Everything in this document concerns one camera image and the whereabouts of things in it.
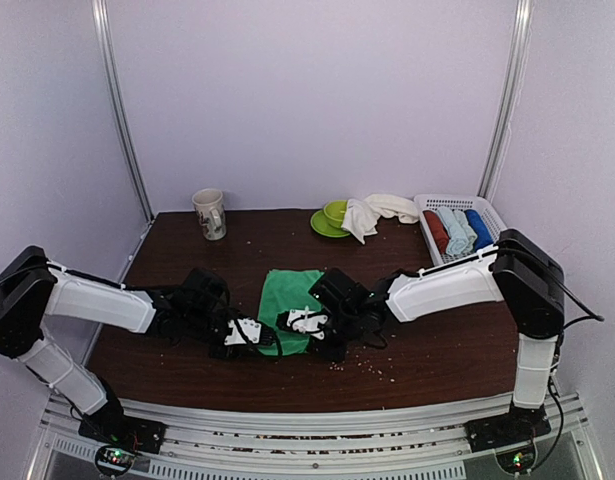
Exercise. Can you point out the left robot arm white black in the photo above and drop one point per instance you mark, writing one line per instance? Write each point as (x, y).
(33, 288)

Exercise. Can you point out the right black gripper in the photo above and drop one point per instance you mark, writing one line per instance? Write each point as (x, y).
(336, 354)

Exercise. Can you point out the aluminium frame post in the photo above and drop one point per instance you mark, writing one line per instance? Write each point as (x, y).
(510, 95)
(103, 33)

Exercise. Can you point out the right aluminium frame post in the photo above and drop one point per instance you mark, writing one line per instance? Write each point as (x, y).
(510, 95)

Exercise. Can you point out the white plastic basket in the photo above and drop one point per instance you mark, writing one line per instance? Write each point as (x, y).
(432, 202)

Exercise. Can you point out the patterned ceramic mug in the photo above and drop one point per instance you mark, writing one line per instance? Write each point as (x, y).
(208, 205)

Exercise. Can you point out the rolled red towel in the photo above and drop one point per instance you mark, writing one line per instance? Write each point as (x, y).
(437, 230)

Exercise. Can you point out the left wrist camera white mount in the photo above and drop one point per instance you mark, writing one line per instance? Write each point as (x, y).
(247, 331)

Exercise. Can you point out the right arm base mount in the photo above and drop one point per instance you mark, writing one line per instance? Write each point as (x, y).
(503, 431)

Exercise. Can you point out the green cup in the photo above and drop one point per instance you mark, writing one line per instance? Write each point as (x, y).
(335, 212)

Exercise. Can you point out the aluminium front rail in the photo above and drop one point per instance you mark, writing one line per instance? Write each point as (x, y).
(409, 443)

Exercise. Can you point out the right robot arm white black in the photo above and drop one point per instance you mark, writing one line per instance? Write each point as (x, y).
(514, 271)

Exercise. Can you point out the white cream towel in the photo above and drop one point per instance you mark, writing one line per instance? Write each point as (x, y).
(361, 216)

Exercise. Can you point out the rolled dark blue towel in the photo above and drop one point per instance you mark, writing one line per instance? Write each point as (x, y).
(483, 236)

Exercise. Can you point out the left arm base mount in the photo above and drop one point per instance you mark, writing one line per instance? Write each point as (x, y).
(139, 435)

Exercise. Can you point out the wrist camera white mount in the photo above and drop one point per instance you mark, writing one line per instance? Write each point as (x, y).
(247, 331)
(303, 321)

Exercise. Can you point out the green microfiber towel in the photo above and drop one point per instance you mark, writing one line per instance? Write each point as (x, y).
(284, 290)

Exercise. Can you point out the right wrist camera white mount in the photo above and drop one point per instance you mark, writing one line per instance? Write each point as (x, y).
(303, 321)

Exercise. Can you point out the rolled light blue towel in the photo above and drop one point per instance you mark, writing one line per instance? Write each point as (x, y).
(462, 237)

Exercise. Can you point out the green saucer plate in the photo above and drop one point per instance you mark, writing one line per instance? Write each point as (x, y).
(320, 225)

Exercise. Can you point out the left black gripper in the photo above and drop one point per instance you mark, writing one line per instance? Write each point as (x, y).
(234, 352)

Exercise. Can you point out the left aluminium frame post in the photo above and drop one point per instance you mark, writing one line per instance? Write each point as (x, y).
(103, 33)

